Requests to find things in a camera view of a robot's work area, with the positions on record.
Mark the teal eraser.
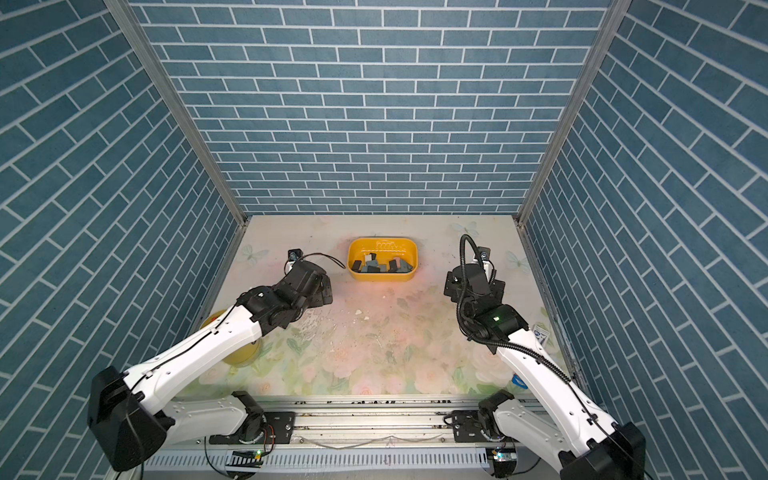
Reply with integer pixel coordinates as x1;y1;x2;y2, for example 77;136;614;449
397;260;413;273

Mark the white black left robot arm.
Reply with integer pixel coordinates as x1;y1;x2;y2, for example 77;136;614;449
87;260;333;472

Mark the left electronics board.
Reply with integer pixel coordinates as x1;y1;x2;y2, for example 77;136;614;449
225;450;264;472

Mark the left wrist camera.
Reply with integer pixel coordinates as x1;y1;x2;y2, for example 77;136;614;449
287;248;304;263

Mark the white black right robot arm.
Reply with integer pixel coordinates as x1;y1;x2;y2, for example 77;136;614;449
444;263;646;479

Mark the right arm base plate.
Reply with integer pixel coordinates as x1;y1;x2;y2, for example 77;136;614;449
443;410;500;443

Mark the yellow cup of pens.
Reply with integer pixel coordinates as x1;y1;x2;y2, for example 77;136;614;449
200;309;261;367

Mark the yellow plastic storage box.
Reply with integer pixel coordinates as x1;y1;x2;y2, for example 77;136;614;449
347;237;419;282

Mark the electronics board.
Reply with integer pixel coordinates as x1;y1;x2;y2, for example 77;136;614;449
486;448;518;479
225;450;264;472

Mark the red blue glue tube package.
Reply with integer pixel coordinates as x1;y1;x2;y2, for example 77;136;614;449
533;324;551;347

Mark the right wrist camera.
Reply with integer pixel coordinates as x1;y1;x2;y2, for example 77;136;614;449
477;246;493;266

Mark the aluminium mounting rail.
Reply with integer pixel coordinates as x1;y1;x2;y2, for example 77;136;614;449
122;393;619;451

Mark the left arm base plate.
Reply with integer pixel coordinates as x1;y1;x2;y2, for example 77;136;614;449
238;411;296;446

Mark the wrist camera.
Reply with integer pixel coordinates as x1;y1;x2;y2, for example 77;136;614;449
477;246;493;266
287;248;304;263

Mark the right electronics board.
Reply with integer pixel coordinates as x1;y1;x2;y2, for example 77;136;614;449
486;448;518;479

